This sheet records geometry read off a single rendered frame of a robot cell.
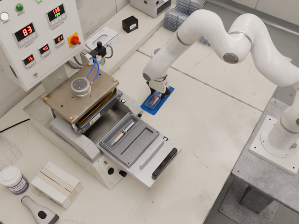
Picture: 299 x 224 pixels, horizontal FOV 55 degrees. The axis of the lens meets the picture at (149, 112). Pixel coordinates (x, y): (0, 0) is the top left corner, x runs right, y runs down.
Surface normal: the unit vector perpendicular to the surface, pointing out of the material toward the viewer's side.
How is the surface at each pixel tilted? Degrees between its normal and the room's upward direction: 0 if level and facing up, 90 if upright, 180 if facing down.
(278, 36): 0
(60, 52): 90
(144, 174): 0
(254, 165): 0
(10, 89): 90
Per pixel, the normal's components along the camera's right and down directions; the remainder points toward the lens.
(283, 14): -0.56, 0.68
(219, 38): -0.85, 0.04
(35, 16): 0.78, 0.52
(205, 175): 0.01, -0.57
